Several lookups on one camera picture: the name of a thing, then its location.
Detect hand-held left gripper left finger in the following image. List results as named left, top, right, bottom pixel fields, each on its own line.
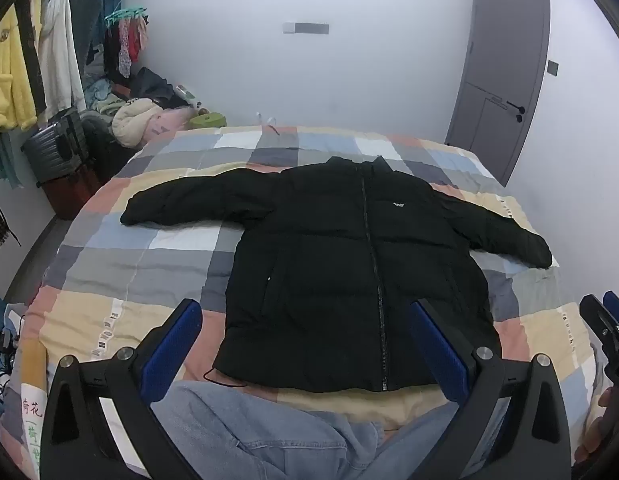
left=40, top=298, right=205, bottom=480

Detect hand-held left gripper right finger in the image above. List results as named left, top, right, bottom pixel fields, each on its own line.
left=409, top=298, right=573, bottom=480

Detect black puffer jacket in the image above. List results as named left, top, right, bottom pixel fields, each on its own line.
left=120, top=156, right=553, bottom=394

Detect pile of clothes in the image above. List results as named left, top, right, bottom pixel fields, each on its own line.
left=82, top=67, right=190, bottom=126

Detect colourful hanging clothes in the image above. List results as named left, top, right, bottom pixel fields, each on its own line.
left=104, top=6, right=150, bottom=79

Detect person's right hand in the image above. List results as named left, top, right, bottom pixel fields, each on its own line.
left=573, top=387, right=619, bottom=466

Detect checkered bed sheet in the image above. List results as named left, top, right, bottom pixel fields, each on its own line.
left=0, top=124, right=615, bottom=480

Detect person's blue denim clothing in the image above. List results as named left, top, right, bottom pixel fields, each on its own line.
left=154, top=380, right=460, bottom=480

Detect red-brown box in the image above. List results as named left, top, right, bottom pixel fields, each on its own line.
left=40, top=165, right=103, bottom=221

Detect pink cloth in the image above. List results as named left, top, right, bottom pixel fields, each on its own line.
left=144, top=105, right=195, bottom=138

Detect cream plush garment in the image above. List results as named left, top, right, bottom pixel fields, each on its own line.
left=111, top=98, right=163, bottom=148

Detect green bag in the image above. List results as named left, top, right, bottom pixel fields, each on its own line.
left=190, top=112, right=226, bottom=130

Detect dark ribbed suitcase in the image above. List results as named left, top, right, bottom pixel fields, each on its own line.
left=20, top=110, right=88, bottom=188

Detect teal hanging cloth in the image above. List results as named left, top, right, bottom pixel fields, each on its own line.
left=0, top=132, right=20, bottom=191

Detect grey door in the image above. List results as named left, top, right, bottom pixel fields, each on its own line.
left=443, top=0, right=551, bottom=187

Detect white hoodie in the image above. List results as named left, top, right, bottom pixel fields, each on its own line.
left=38, top=0, right=87, bottom=116

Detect yellow fleece robe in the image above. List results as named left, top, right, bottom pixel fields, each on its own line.
left=0, top=0, right=45, bottom=132

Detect black patterned scarf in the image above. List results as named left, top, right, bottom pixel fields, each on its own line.
left=14, top=0, right=48, bottom=113

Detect dark grey hanging garment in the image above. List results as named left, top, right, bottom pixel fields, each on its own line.
left=70, top=0, right=105, bottom=63

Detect power strip with cables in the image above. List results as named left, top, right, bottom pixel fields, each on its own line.
left=0, top=305, right=25, bottom=401

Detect grey wall panel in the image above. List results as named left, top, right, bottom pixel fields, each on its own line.
left=283, top=22, right=330, bottom=36

